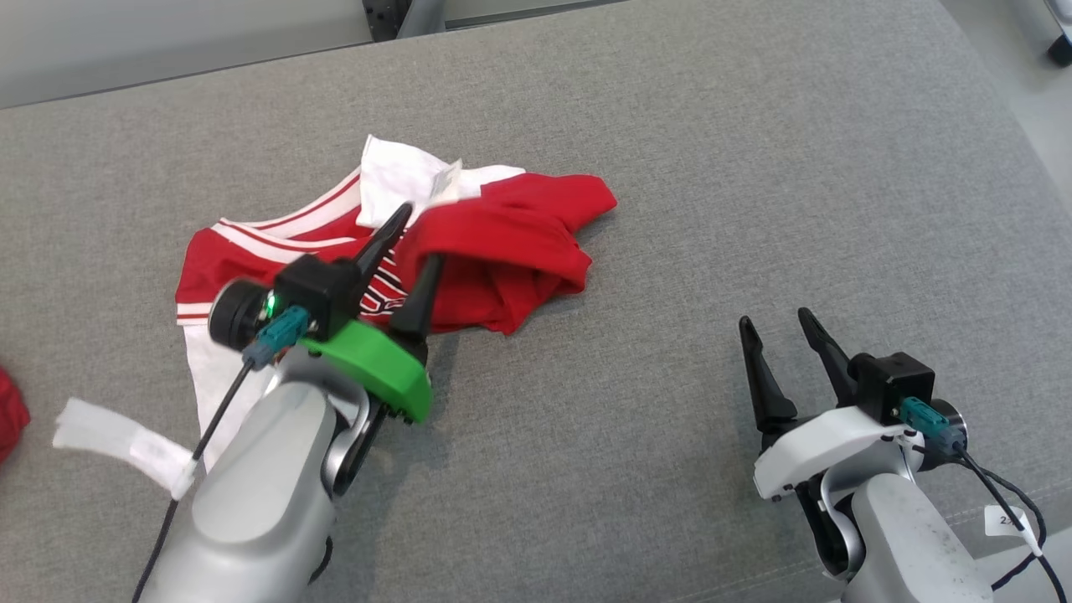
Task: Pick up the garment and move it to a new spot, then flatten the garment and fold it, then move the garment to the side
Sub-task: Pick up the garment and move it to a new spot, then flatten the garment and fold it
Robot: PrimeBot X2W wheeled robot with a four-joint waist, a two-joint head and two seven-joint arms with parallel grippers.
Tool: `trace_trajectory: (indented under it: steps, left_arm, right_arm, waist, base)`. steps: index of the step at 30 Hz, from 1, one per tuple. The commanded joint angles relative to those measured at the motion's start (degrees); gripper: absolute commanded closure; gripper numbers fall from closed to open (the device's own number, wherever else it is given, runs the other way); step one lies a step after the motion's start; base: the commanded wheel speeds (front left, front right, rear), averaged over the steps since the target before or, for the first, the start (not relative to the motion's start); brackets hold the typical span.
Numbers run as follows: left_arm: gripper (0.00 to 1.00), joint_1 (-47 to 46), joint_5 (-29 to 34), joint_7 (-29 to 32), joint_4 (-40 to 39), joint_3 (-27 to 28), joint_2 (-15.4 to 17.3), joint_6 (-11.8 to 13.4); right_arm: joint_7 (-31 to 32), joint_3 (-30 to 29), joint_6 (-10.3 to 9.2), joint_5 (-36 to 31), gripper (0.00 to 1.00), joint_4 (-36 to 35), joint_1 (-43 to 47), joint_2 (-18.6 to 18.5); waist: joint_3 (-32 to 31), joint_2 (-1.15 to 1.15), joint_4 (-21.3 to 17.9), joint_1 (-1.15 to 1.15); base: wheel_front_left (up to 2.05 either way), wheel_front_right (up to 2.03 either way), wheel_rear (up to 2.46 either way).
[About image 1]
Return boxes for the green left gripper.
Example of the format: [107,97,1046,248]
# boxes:
[299,202,446,425]

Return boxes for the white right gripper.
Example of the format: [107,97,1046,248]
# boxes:
[739,307,914,503]

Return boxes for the red white basketball jersey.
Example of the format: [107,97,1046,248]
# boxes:
[174,134,619,474]

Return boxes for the red basketball shorts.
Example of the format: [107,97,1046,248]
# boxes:
[0,366,31,464]

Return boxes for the white stand leg black foot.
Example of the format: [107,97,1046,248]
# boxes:
[1038,0,1072,68]

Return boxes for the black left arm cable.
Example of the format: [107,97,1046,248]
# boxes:
[132,306,312,603]

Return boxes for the small white cable tag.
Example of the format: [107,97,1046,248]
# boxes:
[984,505,1031,537]

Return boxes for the black perforated bracket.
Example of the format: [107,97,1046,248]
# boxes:
[362,0,411,42]

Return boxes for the grey metal frame post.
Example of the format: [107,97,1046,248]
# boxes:
[398,0,445,39]

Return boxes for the white tape cable label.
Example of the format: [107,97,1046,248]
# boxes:
[53,398,198,501]

